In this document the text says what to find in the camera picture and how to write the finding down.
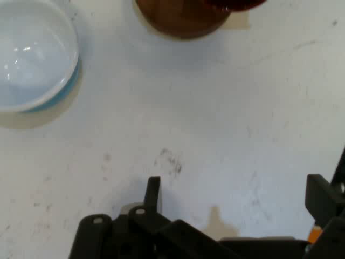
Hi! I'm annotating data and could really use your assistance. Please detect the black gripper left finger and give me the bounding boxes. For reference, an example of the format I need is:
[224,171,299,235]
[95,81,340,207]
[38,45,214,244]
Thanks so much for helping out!
[68,176,176,259]

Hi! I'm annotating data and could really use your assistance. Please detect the red enamel mug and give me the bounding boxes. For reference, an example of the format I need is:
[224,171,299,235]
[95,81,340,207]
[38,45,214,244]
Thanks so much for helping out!
[203,0,267,12]

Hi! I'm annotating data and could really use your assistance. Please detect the brown wooden mug tree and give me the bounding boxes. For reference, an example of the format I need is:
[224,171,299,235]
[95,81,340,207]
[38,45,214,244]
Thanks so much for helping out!
[134,0,232,39]

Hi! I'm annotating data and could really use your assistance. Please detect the white bowl with blue outside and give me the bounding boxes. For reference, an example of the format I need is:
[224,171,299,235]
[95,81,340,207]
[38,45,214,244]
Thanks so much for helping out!
[0,0,81,114]

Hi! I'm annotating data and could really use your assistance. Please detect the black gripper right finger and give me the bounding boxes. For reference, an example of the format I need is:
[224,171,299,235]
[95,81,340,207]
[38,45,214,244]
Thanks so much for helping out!
[304,145,345,259]

